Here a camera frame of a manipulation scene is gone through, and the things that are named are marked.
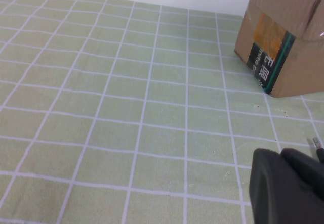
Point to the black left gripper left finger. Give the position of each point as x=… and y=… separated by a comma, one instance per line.
x=273, y=198

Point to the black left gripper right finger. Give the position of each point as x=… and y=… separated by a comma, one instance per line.
x=306, y=168

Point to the brown cardboard box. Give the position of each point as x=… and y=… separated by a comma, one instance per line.
x=273, y=1

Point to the green checked tablecloth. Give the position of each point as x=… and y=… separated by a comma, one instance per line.
x=126, y=107

